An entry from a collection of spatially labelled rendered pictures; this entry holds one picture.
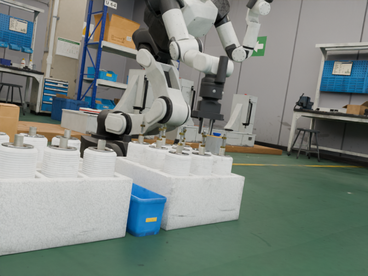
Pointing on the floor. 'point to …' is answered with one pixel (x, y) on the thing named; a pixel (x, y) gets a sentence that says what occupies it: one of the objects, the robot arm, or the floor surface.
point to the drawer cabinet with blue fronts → (52, 89)
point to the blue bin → (144, 212)
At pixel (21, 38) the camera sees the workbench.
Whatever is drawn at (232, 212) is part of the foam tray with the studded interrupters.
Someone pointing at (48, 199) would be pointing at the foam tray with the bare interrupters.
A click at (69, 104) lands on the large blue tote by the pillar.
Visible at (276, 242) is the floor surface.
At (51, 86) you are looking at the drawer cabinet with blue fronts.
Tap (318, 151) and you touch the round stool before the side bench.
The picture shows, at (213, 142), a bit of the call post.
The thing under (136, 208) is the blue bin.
